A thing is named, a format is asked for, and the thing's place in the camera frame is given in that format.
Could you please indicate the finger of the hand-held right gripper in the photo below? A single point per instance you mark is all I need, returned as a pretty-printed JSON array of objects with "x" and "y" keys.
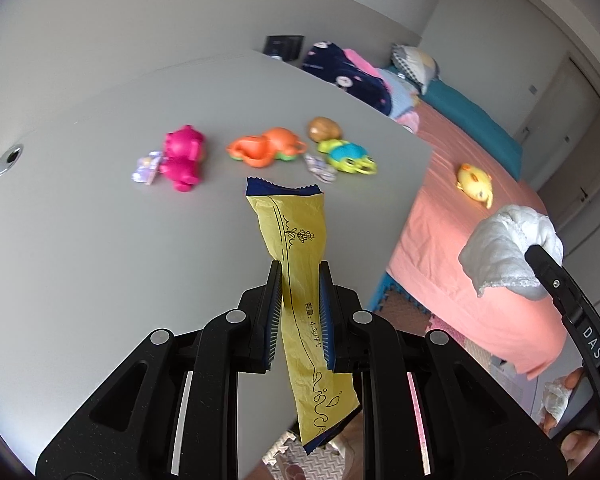
[{"x": 545, "y": 270}]

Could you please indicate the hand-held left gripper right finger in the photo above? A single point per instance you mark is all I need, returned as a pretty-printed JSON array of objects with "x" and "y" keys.
[{"x": 326, "y": 310}]

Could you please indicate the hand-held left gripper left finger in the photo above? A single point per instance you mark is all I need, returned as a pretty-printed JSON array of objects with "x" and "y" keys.
[{"x": 275, "y": 310}]

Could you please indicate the white cloth bundle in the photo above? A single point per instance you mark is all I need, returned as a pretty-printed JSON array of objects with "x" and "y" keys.
[{"x": 510, "y": 250}]

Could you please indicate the yellow snack wrapper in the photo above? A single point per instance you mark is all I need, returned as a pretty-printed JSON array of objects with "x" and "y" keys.
[{"x": 300, "y": 240}]

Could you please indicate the purple plastic wrapper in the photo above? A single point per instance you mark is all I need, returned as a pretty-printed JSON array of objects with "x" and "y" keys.
[
  {"x": 320, "y": 166},
  {"x": 147, "y": 167}
]

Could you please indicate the green and blue toy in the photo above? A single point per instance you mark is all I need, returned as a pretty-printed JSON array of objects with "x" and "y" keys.
[{"x": 347, "y": 156}]

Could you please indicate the orange plastic toy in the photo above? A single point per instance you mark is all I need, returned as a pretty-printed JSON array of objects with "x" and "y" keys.
[{"x": 267, "y": 147}]

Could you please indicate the pink plastic toy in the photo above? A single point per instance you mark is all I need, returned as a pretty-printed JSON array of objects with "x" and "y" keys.
[{"x": 182, "y": 157}]

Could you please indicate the brown plastic toy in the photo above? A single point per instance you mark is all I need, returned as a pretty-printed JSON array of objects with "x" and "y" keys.
[{"x": 324, "y": 129}]

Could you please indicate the person's right hand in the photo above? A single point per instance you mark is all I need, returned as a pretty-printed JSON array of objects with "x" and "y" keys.
[{"x": 582, "y": 445}]

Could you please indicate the white ankle sock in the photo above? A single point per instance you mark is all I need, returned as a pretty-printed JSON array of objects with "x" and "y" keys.
[{"x": 555, "y": 395}]

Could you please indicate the bed with pink sheet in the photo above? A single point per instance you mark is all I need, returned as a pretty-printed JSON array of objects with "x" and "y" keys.
[{"x": 455, "y": 260}]

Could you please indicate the person's leg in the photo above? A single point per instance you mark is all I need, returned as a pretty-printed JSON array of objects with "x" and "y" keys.
[{"x": 547, "y": 425}]

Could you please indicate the yellow plush duck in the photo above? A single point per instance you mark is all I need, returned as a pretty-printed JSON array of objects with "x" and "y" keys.
[{"x": 475, "y": 182}]

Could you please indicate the white wardrobe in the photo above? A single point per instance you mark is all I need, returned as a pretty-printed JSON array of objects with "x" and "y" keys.
[{"x": 565, "y": 105}]

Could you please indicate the long teal pillow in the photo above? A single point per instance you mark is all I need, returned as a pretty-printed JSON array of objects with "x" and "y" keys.
[{"x": 470, "y": 120}]

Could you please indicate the pink and white plush blanket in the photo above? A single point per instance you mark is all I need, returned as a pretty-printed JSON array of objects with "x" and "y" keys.
[{"x": 407, "y": 121}]

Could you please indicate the light blue dotted cushion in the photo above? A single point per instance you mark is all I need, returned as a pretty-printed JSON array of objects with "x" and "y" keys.
[{"x": 400, "y": 92}]

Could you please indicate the navy printed blanket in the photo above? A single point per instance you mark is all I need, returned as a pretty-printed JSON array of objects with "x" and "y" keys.
[{"x": 340, "y": 67}]

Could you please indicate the grey yellow patterned pillow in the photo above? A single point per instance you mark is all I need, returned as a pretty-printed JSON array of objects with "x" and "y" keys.
[{"x": 415, "y": 62}]

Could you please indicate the pink fleece cloth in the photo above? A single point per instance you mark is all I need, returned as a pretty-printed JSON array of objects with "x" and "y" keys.
[{"x": 362, "y": 62}]

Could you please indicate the black wall socket panel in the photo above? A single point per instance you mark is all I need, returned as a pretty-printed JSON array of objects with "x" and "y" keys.
[{"x": 282, "y": 45}]

